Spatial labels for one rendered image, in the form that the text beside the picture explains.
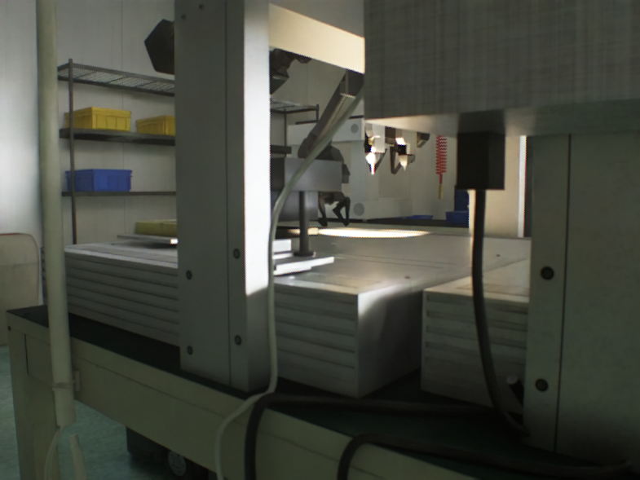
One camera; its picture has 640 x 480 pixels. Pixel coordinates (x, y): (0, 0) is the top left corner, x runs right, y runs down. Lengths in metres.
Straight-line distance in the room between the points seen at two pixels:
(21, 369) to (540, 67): 0.89
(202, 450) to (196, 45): 0.42
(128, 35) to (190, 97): 4.14
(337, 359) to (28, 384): 0.60
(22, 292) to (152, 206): 1.38
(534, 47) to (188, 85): 0.39
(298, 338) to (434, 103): 0.30
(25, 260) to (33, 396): 2.82
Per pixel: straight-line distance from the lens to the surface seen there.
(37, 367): 0.94
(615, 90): 0.27
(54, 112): 0.78
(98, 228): 4.42
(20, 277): 3.79
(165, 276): 0.68
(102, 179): 3.91
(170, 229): 0.93
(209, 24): 0.58
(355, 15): 0.68
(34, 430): 1.02
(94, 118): 3.92
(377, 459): 0.45
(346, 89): 1.01
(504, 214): 1.17
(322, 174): 0.62
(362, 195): 3.54
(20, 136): 4.19
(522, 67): 0.29
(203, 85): 0.57
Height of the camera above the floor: 0.94
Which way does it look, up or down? 5 degrees down
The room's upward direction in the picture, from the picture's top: straight up
